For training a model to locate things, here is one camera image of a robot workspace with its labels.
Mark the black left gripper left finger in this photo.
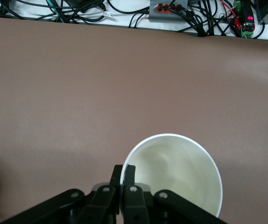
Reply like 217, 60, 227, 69
0, 164, 123, 224

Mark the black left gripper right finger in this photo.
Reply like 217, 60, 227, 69
122, 164, 228, 224

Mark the white plastic cup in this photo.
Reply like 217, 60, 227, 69
120, 133, 223, 219

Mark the grey hub box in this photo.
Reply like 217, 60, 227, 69
149, 0, 190, 23

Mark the red alligator clip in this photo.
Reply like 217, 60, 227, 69
229, 18, 242, 29

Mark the green terminal connector board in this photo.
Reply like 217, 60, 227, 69
234, 0, 258, 38

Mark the black cable bundle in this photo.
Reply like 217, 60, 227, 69
0, 0, 268, 44

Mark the teal cable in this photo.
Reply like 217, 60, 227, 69
46, 0, 66, 23

